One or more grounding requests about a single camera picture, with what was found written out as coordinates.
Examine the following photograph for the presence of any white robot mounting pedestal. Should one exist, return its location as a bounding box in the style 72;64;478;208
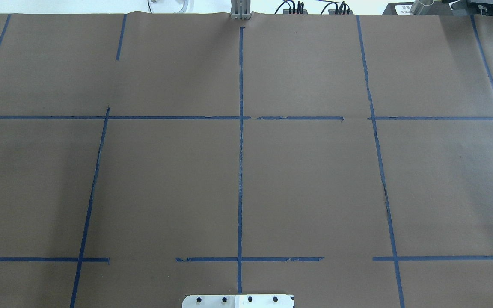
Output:
182;294;295;308

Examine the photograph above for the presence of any silver metal cup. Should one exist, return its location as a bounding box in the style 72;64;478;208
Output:
410;0;434;16

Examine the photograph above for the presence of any black cable plug right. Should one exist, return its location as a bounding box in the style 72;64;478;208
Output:
320;0;354;15

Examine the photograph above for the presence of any black cable plug left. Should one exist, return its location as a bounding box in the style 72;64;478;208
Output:
274;0;309;15

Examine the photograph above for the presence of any black cable plug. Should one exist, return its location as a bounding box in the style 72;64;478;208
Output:
274;0;309;15
320;0;354;15

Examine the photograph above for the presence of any brown paper table cover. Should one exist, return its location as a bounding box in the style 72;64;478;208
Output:
0;12;493;308

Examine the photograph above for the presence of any aluminium camera post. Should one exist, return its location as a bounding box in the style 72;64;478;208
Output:
230;0;252;20

